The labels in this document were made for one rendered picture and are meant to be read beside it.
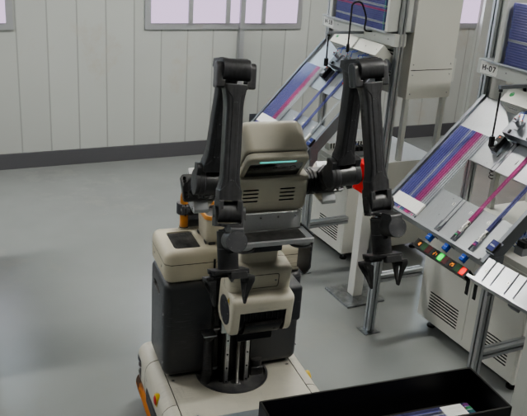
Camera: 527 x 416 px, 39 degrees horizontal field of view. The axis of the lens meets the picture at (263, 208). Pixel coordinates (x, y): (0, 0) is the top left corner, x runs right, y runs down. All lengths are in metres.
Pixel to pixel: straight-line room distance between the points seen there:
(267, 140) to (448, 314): 1.82
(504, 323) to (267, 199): 1.53
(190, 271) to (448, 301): 1.54
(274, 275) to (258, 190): 0.32
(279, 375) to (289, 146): 1.05
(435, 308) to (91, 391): 1.73
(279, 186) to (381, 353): 1.56
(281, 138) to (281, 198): 0.21
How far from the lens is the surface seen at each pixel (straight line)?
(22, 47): 5.89
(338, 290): 4.26
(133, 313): 3.95
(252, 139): 2.29
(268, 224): 2.41
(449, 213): 3.35
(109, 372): 3.50
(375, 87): 2.16
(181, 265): 2.70
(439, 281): 3.84
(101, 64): 6.02
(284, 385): 2.95
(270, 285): 2.55
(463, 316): 3.76
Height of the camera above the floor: 1.95
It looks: 21 degrees down
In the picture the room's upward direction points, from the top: 4 degrees clockwise
